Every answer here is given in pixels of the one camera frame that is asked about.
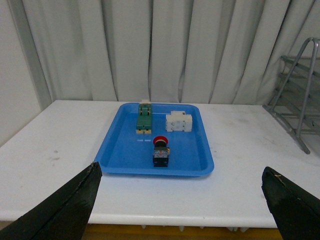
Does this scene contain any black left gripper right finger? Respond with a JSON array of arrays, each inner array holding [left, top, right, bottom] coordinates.
[[261, 166, 320, 240]]

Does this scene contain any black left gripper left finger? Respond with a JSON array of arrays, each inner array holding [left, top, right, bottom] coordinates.
[[0, 162, 102, 240]]

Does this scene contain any red emergency stop button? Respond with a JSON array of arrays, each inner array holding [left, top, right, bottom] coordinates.
[[152, 135, 170, 168]]

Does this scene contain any silver mesh tiered rack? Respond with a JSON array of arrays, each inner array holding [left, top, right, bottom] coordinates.
[[263, 37, 320, 154]]

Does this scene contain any blue plastic tray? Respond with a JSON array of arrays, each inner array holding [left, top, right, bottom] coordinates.
[[95, 102, 215, 177]]

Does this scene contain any white circuit breaker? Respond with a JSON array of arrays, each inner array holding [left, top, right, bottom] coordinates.
[[165, 110, 193, 132]]

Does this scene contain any white curtain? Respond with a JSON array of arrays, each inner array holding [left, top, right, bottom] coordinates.
[[8, 0, 320, 108]]

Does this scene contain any green knife switch block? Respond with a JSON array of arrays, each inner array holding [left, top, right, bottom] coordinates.
[[136, 99, 152, 134]]

